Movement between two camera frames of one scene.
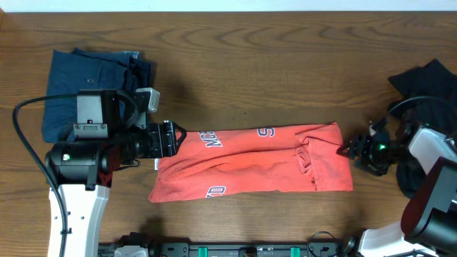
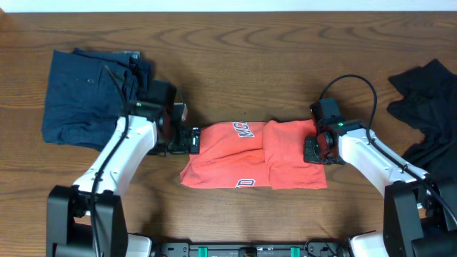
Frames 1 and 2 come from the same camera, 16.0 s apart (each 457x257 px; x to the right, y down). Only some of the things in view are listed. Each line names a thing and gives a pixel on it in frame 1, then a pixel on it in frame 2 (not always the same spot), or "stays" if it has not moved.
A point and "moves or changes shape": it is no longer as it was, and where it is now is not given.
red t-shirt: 218,163 moves or changes shape
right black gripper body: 358,150 → 309,149
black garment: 432,103 stays
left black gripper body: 168,138 → 194,140
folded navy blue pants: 74,69 stays
